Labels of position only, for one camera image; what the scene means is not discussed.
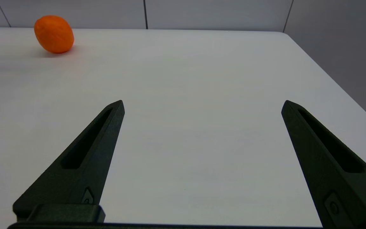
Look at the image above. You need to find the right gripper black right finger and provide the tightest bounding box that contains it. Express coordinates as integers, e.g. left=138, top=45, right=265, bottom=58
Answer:
left=281, top=100, right=366, bottom=229

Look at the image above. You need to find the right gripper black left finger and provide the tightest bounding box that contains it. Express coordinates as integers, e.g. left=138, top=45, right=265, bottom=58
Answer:
left=13, top=100, right=125, bottom=223

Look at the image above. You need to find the orange fruit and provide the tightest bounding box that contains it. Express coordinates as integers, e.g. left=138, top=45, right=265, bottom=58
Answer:
left=34, top=15, right=75, bottom=54

